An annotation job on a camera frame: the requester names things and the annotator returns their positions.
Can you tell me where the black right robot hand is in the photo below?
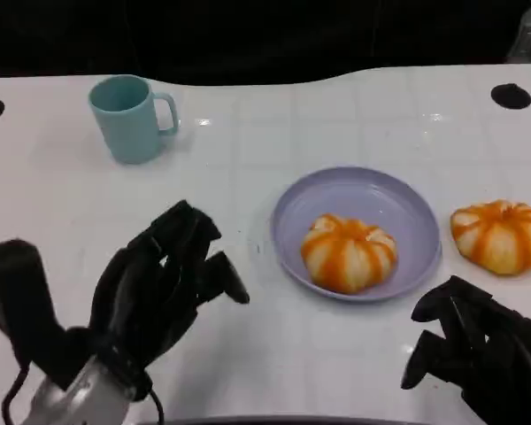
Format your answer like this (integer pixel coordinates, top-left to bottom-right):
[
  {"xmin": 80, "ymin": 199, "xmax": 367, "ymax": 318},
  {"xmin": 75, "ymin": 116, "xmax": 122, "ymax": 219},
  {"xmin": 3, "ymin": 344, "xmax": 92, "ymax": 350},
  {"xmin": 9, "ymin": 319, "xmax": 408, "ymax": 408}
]
[{"xmin": 400, "ymin": 274, "xmax": 531, "ymax": 425}]

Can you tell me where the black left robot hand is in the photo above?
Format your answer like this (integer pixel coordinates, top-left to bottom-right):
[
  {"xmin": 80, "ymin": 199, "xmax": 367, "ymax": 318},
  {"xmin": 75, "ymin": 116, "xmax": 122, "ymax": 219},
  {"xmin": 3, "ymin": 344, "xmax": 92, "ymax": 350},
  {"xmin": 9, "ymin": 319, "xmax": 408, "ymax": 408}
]
[{"xmin": 88, "ymin": 199, "xmax": 251, "ymax": 369}]

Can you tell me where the orange and white bread roll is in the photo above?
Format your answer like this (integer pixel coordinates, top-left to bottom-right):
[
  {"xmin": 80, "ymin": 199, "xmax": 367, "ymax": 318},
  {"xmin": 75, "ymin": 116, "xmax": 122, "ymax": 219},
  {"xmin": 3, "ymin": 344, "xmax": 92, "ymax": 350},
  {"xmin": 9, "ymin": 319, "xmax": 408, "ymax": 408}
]
[
  {"xmin": 450, "ymin": 199, "xmax": 531, "ymax": 278},
  {"xmin": 300, "ymin": 212, "xmax": 399, "ymax": 294}
]

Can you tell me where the pale green mug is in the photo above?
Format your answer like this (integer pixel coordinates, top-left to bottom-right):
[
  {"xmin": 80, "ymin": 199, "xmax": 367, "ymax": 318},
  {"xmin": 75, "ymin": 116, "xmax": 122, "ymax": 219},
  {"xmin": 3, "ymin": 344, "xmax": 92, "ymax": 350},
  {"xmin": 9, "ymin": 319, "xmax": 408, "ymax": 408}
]
[{"xmin": 87, "ymin": 73, "xmax": 181, "ymax": 166}]

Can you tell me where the dark robot torso edge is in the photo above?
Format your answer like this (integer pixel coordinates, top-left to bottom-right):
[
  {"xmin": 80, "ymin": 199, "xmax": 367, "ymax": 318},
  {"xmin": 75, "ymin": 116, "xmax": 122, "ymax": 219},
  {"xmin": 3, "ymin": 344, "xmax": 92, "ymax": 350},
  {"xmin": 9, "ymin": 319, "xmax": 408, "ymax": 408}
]
[{"xmin": 158, "ymin": 415, "xmax": 470, "ymax": 425}]

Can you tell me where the lilac plate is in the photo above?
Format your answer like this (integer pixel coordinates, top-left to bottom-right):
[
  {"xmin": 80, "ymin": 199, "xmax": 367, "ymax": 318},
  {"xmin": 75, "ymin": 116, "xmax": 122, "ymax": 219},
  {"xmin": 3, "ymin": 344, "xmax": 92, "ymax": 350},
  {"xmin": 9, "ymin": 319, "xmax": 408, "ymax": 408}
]
[{"xmin": 270, "ymin": 166, "xmax": 443, "ymax": 305}]

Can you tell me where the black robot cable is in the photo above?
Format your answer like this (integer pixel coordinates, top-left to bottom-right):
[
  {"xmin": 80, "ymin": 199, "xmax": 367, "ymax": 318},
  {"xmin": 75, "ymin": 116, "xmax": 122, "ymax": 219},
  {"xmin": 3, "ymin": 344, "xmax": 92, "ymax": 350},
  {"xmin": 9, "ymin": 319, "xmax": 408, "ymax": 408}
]
[
  {"xmin": 143, "ymin": 382, "xmax": 165, "ymax": 425},
  {"xmin": 2, "ymin": 366, "xmax": 32, "ymax": 424}
]

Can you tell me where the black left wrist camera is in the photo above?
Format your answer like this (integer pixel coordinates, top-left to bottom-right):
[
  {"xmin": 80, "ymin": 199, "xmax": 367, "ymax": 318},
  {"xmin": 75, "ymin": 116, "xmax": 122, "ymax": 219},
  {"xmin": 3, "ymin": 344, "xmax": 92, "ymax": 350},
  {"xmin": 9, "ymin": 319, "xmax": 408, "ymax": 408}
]
[{"xmin": 0, "ymin": 240, "xmax": 94, "ymax": 391}]

